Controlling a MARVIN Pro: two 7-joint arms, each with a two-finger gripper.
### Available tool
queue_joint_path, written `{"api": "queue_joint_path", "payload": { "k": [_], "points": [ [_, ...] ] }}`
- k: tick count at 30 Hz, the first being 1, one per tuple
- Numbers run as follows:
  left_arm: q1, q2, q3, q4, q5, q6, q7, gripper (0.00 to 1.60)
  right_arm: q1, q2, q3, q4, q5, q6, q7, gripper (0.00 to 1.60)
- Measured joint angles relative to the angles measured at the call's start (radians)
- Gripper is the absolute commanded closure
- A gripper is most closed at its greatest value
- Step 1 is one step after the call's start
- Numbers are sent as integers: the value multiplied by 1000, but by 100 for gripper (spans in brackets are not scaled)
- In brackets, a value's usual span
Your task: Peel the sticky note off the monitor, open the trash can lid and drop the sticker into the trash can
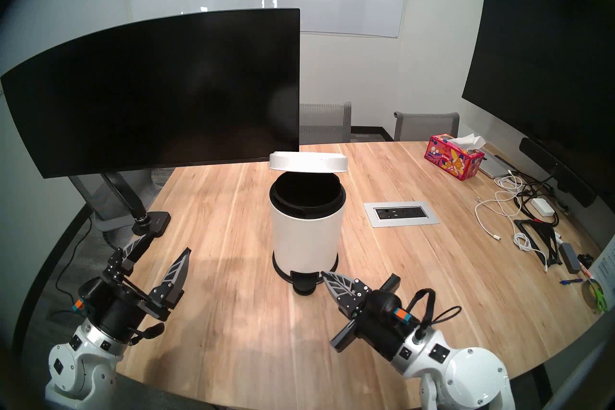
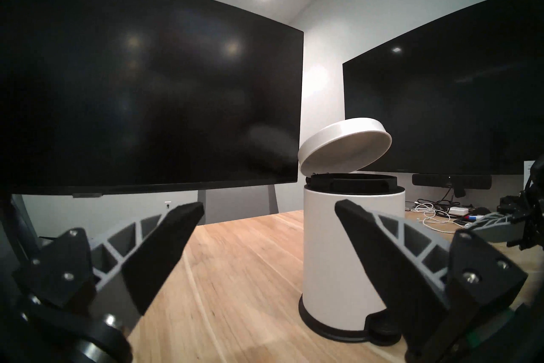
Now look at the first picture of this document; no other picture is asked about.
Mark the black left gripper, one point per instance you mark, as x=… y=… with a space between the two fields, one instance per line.
x=115 y=303

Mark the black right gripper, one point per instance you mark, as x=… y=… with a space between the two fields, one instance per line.
x=379 y=334

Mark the white pedal trash can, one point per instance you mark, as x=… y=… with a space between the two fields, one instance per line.
x=305 y=236

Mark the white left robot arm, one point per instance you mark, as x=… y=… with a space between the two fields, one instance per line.
x=81 y=370

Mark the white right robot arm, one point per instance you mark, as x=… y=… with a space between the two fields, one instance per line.
x=471 y=375

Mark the black curved desk monitor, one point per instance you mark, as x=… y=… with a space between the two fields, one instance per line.
x=158 y=92

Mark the silver table power outlet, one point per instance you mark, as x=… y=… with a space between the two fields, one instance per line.
x=401 y=213

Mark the red floral tissue box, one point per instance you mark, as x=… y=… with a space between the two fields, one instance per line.
x=451 y=159

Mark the silver laptop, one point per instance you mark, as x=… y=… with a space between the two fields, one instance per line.
x=495 y=166

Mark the black triangular stand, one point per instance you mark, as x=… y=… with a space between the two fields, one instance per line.
x=545 y=238

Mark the white power adapter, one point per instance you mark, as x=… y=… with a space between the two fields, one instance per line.
x=542 y=207

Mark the blue pen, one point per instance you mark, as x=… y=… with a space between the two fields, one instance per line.
x=571 y=281

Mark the grey power brick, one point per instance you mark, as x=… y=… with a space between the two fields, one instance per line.
x=570 y=257

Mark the tape roll with green scissors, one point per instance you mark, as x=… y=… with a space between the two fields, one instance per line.
x=596 y=296

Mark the white printed paper sign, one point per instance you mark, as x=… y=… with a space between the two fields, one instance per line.
x=606 y=265

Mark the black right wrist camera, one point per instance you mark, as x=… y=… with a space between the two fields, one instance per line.
x=384 y=303

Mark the large black wall television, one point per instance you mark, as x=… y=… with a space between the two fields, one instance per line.
x=533 y=53

